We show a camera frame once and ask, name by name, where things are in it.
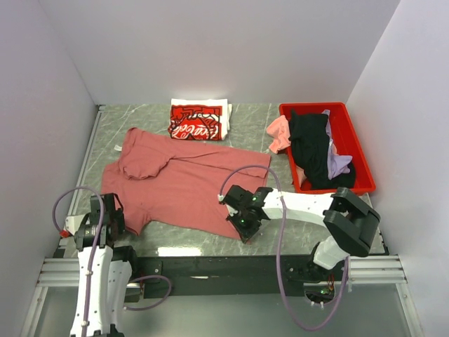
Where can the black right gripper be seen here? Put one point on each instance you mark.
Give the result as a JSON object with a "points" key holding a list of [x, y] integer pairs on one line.
{"points": [[245, 234]]}

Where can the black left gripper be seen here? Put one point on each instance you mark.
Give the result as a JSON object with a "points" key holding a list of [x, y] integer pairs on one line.
{"points": [[119, 218]]}

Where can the dusty rose t-shirt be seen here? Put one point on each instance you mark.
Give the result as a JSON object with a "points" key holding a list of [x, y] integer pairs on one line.
{"points": [[177, 182]]}

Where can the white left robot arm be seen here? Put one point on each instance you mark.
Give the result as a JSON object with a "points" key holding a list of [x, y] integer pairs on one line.
{"points": [[104, 270]]}

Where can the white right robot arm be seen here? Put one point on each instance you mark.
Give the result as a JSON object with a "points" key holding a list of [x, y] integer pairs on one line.
{"points": [[351, 223]]}

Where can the black base crossbar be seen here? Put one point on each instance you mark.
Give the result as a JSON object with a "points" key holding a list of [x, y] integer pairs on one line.
{"points": [[234, 275]]}

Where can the light salmon pink shirt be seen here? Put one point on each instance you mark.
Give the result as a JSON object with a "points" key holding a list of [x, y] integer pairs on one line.
{"points": [[280, 132]]}

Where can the black shirt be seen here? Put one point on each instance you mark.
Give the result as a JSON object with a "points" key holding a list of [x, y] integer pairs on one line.
{"points": [[309, 147]]}

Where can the lavender shirt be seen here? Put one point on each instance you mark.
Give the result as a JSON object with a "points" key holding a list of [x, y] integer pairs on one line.
{"points": [[337, 164]]}

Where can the folded red white Coca-Cola shirt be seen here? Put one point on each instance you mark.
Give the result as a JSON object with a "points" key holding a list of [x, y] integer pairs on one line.
{"points": [[199, 119]]}

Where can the red plastic bin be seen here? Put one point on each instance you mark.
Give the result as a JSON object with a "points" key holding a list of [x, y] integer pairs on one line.
{"points": [[344, 136]]}

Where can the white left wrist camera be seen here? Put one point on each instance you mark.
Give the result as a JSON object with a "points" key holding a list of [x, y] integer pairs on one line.
{"points": [[72, 224]]}

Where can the aluminium rail frame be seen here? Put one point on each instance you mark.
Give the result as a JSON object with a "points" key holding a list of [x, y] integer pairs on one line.
{"points": [[375, 271]]}

